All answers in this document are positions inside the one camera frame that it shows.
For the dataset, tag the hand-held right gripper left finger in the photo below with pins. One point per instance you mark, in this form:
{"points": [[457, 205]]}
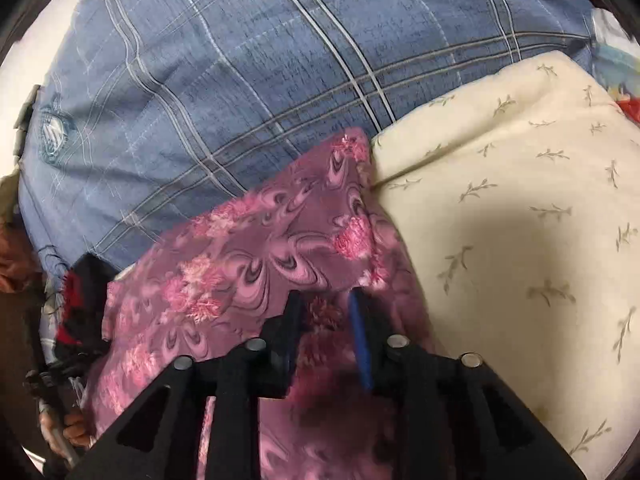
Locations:
{"points": [[275, 345]]}

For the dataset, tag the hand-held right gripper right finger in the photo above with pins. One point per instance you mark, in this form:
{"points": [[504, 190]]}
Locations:
{"points": [[360, 340]]}

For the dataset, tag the purple floral shirt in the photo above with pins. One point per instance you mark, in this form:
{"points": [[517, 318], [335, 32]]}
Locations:
{"points": [[240, 260]]}

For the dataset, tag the person's left hand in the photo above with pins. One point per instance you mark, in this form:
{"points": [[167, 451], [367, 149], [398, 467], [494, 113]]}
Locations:
{"points": [[77, 427]]}

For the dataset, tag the black and red cloth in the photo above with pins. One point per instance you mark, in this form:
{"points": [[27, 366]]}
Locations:
{"points": [[82, 300]]}

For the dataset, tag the orange cloth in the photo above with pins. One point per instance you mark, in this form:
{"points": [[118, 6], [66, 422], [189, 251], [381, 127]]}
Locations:
{"points": [[17, 260]]}

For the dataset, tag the cream floral bed sheet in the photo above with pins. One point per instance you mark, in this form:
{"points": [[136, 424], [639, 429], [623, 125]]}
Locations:
{"points": [[525, 235]]}

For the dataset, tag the blue plaid quilt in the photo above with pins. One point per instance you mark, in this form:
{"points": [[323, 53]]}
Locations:
{"points": [[250, 85]]}

